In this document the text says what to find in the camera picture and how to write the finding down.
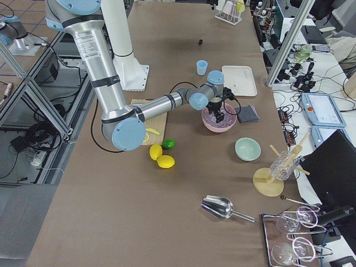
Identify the light blue plastic cup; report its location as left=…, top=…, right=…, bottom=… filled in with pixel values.
left=196, top=60, right=208, bottom=76

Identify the wooden cutting board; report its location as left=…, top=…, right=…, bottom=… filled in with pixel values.
left=142, top=113, right=167, bottom=146

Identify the lemon half slice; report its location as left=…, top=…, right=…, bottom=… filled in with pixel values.
left=143, top=133, right=149, bottom=142

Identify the wine glass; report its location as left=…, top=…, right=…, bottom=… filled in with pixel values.
left=271, top=237, right=316, bottom=266
left=276, top=206, right=318, bottom=233

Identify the pink bowl of ice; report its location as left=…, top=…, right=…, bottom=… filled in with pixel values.
left=201, top=103, right=237, bottom=133

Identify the grey folded cloth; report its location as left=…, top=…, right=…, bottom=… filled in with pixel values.
left=236, top=105, right=260, bottom=123

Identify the clear textured glass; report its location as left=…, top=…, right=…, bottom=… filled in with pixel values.
left=269, top=151, right=300, bottom=181

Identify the yellow lemon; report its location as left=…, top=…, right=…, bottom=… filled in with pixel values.
left=157, top=155, right=175, bottom=169
left=149, top=144, right=163, bottom=161

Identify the white wire cup rack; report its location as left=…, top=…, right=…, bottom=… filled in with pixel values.
left=215, top=0, right=245, bottom=26

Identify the aluminium frame post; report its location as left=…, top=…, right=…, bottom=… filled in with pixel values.
left=266, top=0, right=315, bottom=87

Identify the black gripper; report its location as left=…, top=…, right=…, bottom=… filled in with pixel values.
left=207, top=87, right=233, bottom=123

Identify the metal ice scoop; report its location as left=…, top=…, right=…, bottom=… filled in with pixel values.
left=201, top=195, right=255, bottom=223

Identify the wooden cup stand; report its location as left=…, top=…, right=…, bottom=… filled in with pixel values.
left=253, top=133, right=310, bottom=197

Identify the green ceramic bowl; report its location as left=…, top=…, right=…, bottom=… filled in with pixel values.
left=235, top=137, right=261, bottom=161

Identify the green lime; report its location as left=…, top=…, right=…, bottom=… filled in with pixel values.
left=162, top=139, right=176, bottom=150

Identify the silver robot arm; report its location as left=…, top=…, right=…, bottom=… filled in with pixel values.
left=45, top=1, right=228, bottom=151

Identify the cream serving tray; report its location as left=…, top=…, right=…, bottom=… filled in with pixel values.
left=221, top=65, right=258, bottom=97

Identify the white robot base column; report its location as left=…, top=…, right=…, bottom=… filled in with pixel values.
left=101, top=0, right=149, bottom=92

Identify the blue teach pendant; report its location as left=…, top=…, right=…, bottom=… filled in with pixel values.
left=311, top=126, right=349, bottom=148
left=301, top=93, right=347, bottom=127

